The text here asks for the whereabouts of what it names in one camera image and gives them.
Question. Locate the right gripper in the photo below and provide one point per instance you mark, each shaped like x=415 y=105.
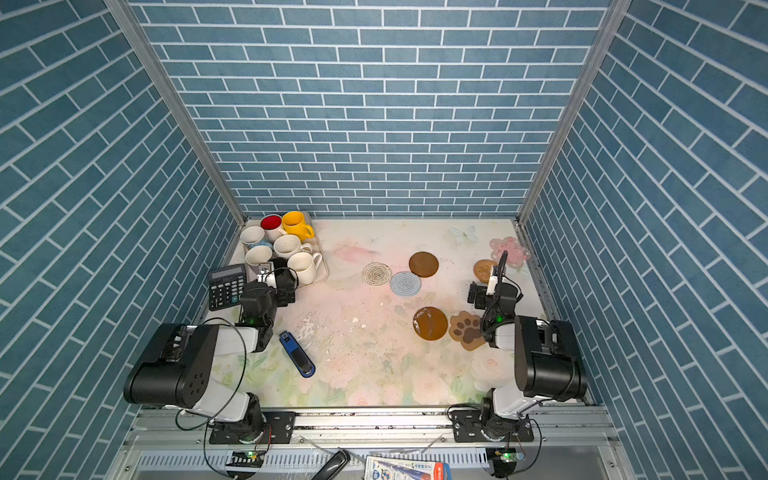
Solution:
x=489 y=294

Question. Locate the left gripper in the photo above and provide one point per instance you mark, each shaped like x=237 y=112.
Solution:
x=283 y=282

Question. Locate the cork paw coaster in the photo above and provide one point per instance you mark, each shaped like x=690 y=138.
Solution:
x=465 y=328

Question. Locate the glossy brown scratched coaster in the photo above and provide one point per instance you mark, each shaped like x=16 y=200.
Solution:
x=430 y=323

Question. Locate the dark brown wooden coaster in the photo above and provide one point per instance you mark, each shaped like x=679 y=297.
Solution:
x=423 y=264

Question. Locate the light blue woven coaster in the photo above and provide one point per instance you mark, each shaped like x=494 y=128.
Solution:
x=405 y=284

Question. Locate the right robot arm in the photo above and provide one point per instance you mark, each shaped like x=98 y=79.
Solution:
x=547 y=360

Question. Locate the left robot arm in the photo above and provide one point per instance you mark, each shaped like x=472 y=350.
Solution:
x=175 y=366

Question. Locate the rattan round coaster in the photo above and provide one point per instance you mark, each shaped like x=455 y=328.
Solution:
x=483 y=269

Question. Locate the pink flower coaster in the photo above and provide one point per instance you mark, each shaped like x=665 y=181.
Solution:
x=517 y=254

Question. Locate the white mug front right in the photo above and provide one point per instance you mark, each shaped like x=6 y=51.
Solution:
x=305 y=265

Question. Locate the beige tray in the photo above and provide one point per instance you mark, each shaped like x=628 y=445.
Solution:
x=322 y=270

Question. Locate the white mug centre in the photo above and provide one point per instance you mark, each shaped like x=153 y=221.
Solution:
x=289 y=245

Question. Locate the white mug lavender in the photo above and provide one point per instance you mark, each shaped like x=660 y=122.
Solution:
x=257 y=256

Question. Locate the black calculator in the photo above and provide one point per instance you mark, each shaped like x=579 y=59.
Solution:
x=226 y=286

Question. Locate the white mug blue base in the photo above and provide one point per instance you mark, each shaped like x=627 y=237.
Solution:
x=253 y=236

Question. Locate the red interior mug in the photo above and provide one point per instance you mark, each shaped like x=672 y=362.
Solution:
x=273 y=227

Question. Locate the yellow mug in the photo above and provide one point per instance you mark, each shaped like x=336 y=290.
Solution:
x=295 y=223

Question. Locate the right circuit board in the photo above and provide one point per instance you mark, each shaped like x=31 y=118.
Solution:
x=508 y=456

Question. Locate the circuit board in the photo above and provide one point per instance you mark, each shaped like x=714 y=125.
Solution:
x=245 y=459
x=508 y=456

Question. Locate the left circuit board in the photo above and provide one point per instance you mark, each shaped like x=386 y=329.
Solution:
x=245 y=459

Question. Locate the printed packet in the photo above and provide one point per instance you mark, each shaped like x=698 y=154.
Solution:
x=380 y=468

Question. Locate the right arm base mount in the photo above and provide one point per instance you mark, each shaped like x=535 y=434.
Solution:
x=469 y=426

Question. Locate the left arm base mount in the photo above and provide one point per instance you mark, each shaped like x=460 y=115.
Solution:
x=275 y=427

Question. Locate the black remote handle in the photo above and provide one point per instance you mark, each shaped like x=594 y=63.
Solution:
x=332 y=467

